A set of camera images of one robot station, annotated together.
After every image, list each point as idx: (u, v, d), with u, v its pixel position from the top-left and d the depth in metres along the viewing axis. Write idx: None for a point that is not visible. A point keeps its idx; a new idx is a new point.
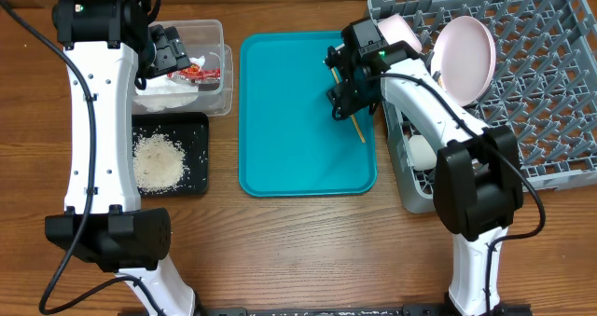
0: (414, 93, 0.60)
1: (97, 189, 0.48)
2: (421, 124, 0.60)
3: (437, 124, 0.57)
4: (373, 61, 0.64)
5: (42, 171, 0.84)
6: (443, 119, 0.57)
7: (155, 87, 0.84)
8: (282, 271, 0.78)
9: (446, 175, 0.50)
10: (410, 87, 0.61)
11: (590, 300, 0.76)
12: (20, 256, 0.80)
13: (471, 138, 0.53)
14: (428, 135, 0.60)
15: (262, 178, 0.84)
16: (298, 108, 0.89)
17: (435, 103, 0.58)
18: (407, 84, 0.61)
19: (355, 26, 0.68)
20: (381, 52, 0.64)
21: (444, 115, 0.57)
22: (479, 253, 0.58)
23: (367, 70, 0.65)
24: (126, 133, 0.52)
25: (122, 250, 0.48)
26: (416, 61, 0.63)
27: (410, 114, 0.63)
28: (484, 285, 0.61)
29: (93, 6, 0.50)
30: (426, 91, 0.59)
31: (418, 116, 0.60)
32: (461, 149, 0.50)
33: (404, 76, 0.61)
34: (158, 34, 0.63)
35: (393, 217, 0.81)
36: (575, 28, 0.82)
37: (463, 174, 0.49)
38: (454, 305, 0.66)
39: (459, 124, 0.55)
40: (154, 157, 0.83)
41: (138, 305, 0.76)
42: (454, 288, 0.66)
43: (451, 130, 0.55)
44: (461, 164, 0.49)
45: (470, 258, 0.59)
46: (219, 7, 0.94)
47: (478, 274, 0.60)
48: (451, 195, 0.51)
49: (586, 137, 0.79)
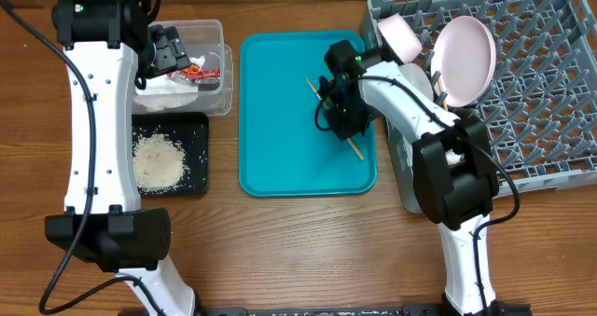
0: (388, 94, 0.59)
1: (97, 189, 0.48)
2: (398, 122, 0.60)
3: (413, 120, 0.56)
4: (352, 67, 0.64)
5: (42, 171, 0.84)
6: (417, 115, 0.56)
7: (155, 87, 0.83)
8: (282, 271, 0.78)
9: (422, 167, 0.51)
10: (384, 87, 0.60)
11: (590, 300, 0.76)
12: (20, 256, 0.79)
13: (445, 130, 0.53)
14: (405, 131, 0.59)
15: (262, 179, 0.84)
16: (298, 108, 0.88)
17: (409, 101, 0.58)
18: (381, 85, 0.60)
19: (334, 46, 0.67)
20: (358, 58, 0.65)
21: (417, 108, 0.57)
22: (465, 242, 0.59)
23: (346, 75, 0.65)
24: (126, 132, 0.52)
25: (121, 250, 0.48)
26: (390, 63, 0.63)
27: (388, 115, 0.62)
28: (477, 277, 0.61)
29: (93, 6, 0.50)
30: (399, 90, 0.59)
31: (394, 116, 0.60)
32: (435, 141, 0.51)
33: (378, 77, 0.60)
34: (158, 34, 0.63)
35: (393, 216, 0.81)
36: (575, 28, 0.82)
37: (436, 164, 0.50)
38: (451, 304, 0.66)
39: (432, 117, 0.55)
40: (154, 157, 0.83)
41: (138, 305, 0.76)
42: (451, 286, 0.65)
43: (426, 125, 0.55)
44: (433, 156, 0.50)
45: (456, 249, 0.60)
46: (220, 6, 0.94)
47: (467, 265, 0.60)
48: (428, 185, 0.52)
49: (587, 137, 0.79)
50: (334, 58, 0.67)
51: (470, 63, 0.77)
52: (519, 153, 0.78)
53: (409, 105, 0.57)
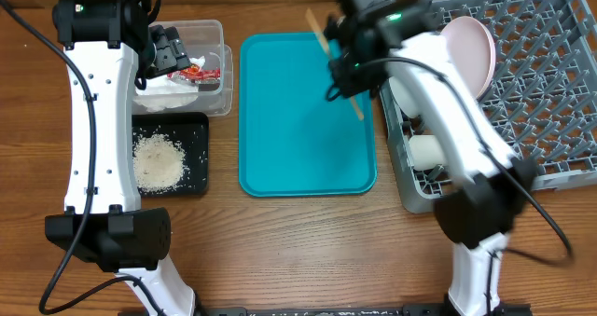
0: (433, 90, 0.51)
1: (97, 188, 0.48)
2: (435, 128, 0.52)
3: (459, 144, 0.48)
4: (381, 24, 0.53)
5: (42, 171, 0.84)
6: (466, 138, 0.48)
7: (155, 87, 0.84)
8: (282, 272, 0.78)
9: (459, 205, 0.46)
10: (429, 80, 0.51)
11: (590, 300, 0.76)
12: (20, 256, 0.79)
13: (496, 170, 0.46)
14: (441, 142, 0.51)
15: (262, 179, 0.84)
16: (298, 109, 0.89)
17: (456, 109, 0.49)
18: (425, 75, 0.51)
19: None
20: (394, 17, 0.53)
21: (465, 124, 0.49)
22: (484, 261, 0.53)
23: (370, 33, 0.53)
24: (126, 132, 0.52)
25: (121, 250, 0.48)
26: (438, 39, 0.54)
27: (421, 111, 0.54)
28: (484, 289, 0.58)
29: (93, 6, 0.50)
30: (446, 90, 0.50)
31: (430, 117, 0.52)
32: (486, 187, 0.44)
33: (424, 66, 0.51)
34: (158, 35, 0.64)
35: (393, 216, 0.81)
36: (575, 28, 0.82)
37: (481, 214, 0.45)
38: (454, 308, 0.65)
39: (486, 148, 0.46)
40: (154, 157, 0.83)
41: (138, 305, 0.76)
42: (455, 291, 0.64)
43: (476, 156, 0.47)
44: (482, 204, 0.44)
45: (472, 266, 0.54)
46: (220, 7, 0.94)
47: (479, 279, 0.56)
48: (462, 225, 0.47)
49: (586, 137, 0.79)
50: (351, 2, 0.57)
51: (470, 65, 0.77)
52: (519, 153, 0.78)
53: (458, 120, 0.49)
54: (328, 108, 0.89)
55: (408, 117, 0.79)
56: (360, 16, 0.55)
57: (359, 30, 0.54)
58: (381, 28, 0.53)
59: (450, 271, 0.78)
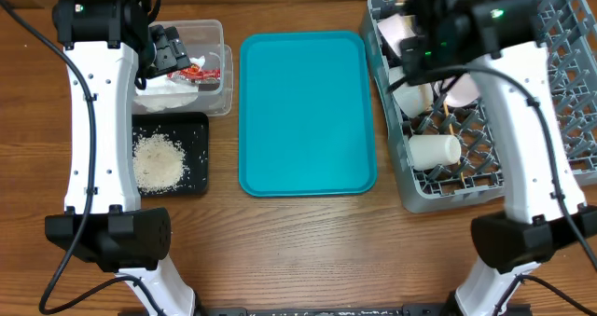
0: (519, 117, 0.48)
1: (97, 189, 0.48)
2: (501, 145, 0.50)
3: (532, 183, 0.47)
4: (476, 12, 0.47)
5: (42, 171, 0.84)
6: (540, 177, 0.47)
7: (155, 87, 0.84)
8: (282, 272, 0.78)
9: (508, 240, 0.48)
10: (519, 104, 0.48)
11: (590, 300, 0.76)
12: (20, 257, 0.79)
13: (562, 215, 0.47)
14: (505, 162, 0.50)
15: (262, 179, 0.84)
16: (298, 109, 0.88)
17: (538, 143, 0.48)
18: (515, 97, 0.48)
19: None
20: (498, 13, 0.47)
21: (545, 162, 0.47)
22: (506, 281, 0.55)
23: (463, 21, 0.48)
24: (126, 132, 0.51)
25: (122, 251, 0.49)
26: (539, 52, 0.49)
27: (493, 126, 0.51)
28: (496, 302, 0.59)
29: (93, 6, 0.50)
30: (534, 120, 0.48)
31: (504, 140, 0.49)
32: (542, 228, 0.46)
33: (520, 87, 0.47)
34: (158, 34, 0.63)
35: (393, 216, 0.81)
36: (575, 28, 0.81)
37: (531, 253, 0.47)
38: (460, 307, 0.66)
39: (559, 196, 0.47)
40: (154, 157, 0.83)
41: (138, 305, 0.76)
42: (464, 293, 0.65)
43: (545, 199, 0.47)
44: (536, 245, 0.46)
45: (493, 281, 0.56)
46: (220, 7, 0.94)
47: (497, 295, 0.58)
48: (506, 258, 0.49)
49: (586, 137, 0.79)
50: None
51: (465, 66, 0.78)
52: None
53: (536, 157, 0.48)
54: (330, 108, 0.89)
55: (408, 117, 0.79)
56: (451, 0, 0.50)
57: (450, 16, 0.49)
58: (476, 20, 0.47)
59: (450, 271, 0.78)
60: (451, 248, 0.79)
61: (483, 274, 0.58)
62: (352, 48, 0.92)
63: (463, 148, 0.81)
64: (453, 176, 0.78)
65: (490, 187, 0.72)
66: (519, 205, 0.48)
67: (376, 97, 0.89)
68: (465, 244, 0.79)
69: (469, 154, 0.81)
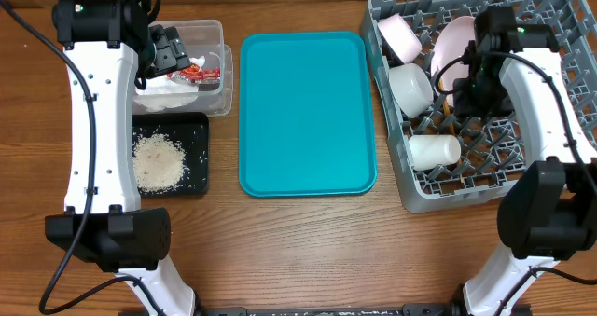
0: (535, 89, 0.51)
1: (97, 189, 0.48)
2: (522, 118, 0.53)
3: (546, 135, 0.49)
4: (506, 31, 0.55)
5: (42, 171, 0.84)
6: (554, 130, 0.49)
7: (155, 87, 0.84)
8: (282, 271, 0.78)
9: (524, 185, 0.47)
10: (534, 79, 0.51)
11: (590, 300, 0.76)
12: (20, 256, 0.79)
13: (576, 162, 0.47)
14: (525, 133, 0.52)
15: (262, 179, 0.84)
16: (298, 108, 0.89)
17: (552, 108, 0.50)
18: (532, 75, 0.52)
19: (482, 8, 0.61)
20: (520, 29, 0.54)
21: (559, 122, 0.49)
22: (519, 272, 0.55)
23: (495, 39, 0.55)
24: (126, 132, 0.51)
25: (122, 250, 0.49)
26: (555, 56, 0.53)
27: (517, 108, 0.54)
28: (501, 296, 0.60)
29: (93, 6, 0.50)
30: (548, 94, 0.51)
31: (525, 114, 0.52)
32: (556, 169, 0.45)
33: (534, 66, 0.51)
34: (158, 34, 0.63)
35: (393, 216, 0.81)
36: (575, 28, 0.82)
37: (544, 196, 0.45)
38: (465, 298, 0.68)
39: (570, 143, 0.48)
40: (154, 157, 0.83)
41: (138, 305, 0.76)
42: (472, 285, 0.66)
43: (559, 147, 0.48)
44: (548, 185, 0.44)
45: (505, 273, 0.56)
46: (220, 6, 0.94)
47: (505, 287, 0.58)
48: (524, 212, 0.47)
49: (586, 137, 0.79)
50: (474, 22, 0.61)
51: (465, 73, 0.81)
52: (519, 154, 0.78)
53: (551, 115, 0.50)
54: (329, 108, 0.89)
55: (408, 117, 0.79)
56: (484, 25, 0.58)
57: (485, 35, 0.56)
58: (506, 36, 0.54)
59: (450, 271, 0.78)
60: (451, 248, 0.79)
61: (497, 263, 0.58)
62: (352, 47, 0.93)
63: (464, 148, 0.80)
64: (453, 176, 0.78)
65: (490, 188, 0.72)
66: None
67: (376, 97, 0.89)
68: (465, 244, 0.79)
69: (469, 154, 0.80)
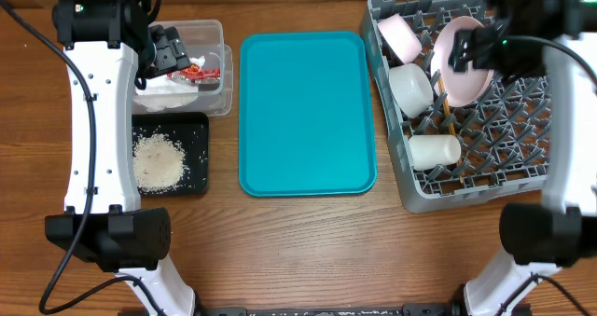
0: (579, 100, 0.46)
1: (97, 189, 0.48)
2: (556, 135, 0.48)
3: (573, 171, 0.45)
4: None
5: (42, 171, 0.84)
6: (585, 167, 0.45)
7: (155, 87, 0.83)
8: (282, 271, 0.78)
9: (535, 226, 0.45)
10: (585, 90, 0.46)
11: (590, 299, 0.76)
12: (20, 256, 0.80)
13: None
14: (552, 156, 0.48)
15: (261, 179, 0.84)
16: (298, 108, 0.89)
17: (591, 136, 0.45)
18: (583, 83, 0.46)
19: None
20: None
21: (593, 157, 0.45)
22: (520, 278, 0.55)
23: (552, 3, 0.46)
24: (126, 132, 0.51)
25: (122, 250, 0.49)
26: None
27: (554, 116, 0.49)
28: (502, 299, 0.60)
29: (93, 6, 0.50)
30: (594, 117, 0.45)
31: (561, 132, 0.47)
32: (575, 222, 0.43)
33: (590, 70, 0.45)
34: (158, 34, 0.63)
35: (393, 216, 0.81)
36: None
37: (554, 243, 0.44)
38: (465, 300, 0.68)
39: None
40: (154, 157, 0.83)
41: (138, 305, 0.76)
42: (473, 287, 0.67)
43: (584, 190, 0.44)
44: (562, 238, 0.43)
45: (506, 276, 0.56)
46: (220, 7, 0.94)
47: (506, 291, 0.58)
48: (528, 241, 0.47)
49: None
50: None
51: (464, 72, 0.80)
52: (518, 153, 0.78)
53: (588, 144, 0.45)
54: (330, 108, 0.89)
55: (408, 117, 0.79)
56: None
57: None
58: (567, 2, 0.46)
59: (450, 271, 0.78)
60: (451, 248, 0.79)
61: (499, 267, 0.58)
62: (352, 47, 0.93)
63: (463, 148, 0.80)
64: (453, 176, 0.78)
65: (490, 187, 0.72)
66: (556, 190, 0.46)
67: (376, 97, 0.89)
68: (465, 244, 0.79)
69: (469, 154, 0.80)
